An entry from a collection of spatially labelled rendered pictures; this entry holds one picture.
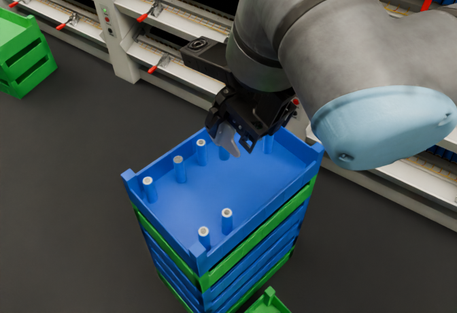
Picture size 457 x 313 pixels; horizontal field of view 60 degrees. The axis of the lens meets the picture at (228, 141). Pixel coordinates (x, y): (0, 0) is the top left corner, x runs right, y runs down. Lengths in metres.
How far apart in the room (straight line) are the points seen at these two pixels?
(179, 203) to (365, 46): 0.51
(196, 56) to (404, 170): 0.77
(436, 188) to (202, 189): 0.66
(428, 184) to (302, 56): 0.89
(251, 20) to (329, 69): 0.11
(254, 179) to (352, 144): 0.49
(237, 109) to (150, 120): 0.94
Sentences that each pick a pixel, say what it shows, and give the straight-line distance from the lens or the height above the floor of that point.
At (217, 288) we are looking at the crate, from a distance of 0.79.
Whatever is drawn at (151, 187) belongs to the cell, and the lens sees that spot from 0.69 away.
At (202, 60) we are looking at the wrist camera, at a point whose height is 0.71.
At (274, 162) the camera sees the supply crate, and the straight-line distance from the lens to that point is 0.78.
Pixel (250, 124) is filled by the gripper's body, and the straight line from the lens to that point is 0.48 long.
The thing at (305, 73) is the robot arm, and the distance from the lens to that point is 0.30.
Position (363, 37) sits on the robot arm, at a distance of 0.29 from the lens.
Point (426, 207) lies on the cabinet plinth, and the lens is 1.27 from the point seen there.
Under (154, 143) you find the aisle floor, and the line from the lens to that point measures 1.34.
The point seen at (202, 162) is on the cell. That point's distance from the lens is 0.76.
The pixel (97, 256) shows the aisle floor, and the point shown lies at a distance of 1.17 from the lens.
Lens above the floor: 1.03
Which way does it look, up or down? 51 degrees down
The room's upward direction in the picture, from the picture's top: straight up
